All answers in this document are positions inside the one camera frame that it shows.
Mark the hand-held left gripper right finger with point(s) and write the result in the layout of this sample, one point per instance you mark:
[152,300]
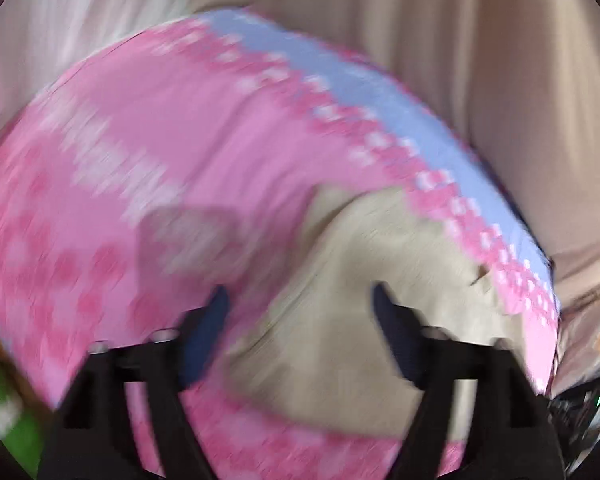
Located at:
[397,335]

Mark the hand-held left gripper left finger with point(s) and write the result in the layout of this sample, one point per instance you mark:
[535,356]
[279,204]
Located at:
[207,325]

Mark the beige sweater with black hearts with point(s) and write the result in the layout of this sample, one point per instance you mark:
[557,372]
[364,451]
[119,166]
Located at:
[340,300]

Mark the pink floral bed sheet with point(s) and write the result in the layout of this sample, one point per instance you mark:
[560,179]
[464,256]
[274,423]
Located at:
[155,150]

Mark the light printed cloth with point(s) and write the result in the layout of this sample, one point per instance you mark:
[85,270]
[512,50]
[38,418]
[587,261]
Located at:
[587,345]

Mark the green object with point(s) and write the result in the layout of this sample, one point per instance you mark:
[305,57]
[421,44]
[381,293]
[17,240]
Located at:
[10,410]

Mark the beige curtain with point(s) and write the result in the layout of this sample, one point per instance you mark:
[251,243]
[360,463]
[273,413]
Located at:
[455,60]

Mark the white satin curtain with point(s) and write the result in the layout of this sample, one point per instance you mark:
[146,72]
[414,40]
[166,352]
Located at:
[80,30]

